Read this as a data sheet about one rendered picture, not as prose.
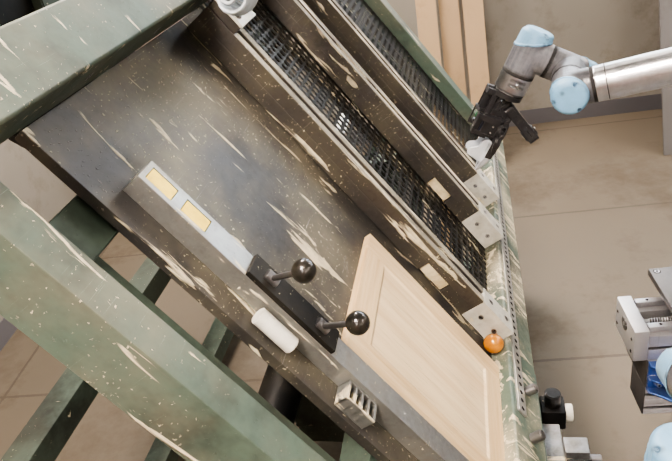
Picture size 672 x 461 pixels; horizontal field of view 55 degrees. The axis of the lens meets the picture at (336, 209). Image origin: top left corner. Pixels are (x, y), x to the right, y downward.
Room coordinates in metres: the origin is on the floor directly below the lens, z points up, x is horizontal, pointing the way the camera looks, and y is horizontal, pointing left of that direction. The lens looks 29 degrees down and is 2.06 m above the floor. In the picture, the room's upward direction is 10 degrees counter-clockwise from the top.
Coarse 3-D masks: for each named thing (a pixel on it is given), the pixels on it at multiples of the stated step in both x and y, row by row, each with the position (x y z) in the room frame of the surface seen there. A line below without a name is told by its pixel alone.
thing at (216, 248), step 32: (128, 192) 0.87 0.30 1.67; (160, 192) 0.87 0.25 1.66; (192, 224) 0.85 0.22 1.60; (224, 256) 0.84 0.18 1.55; (256, 288) 0.83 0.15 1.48; (288, 320) 0.82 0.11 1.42; (320, 352) 0.81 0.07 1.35; (352, 352) 0.85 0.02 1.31; (384, 384) 0.83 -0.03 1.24; (384, 416) 0.79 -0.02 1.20; (416, 416) 0.81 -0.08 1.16; (416, 448) 0.78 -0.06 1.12; (448, 448) 0.80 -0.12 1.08
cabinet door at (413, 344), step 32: (384, 256) 1.20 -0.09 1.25; (384, 288) 1.11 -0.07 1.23; (416, 288) 1.19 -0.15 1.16; (384, 320) 1.02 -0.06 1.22; (416, 320) 1.09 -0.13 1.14; (448, 320) 1.17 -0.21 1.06; (384, 352) 0.94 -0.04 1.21; (416, 352) 1.00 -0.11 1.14; (448, 352) 1.08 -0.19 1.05; (480, 352) 1.16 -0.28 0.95; (416, 384) 0.92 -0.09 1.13; (448, 384) 0.98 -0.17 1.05; (480, 384) 1.06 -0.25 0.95; (448, 416) 0.90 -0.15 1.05; (480, 416) 0.97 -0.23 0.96; (480, 448) 0.88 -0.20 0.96
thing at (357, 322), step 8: (352, 312) 0.77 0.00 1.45; (360, 312) 0.77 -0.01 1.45; (320, 320) 0.83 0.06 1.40; (352, 320) 0.76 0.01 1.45; (360, 320) 0.75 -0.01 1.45; (368, 320) 0.76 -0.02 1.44; (320, 328) 0.83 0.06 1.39; (328, 328) 0.82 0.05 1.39; (352, 328) 0.75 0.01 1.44; (360, 328) 0.75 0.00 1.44; (368, 328) 0.76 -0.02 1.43
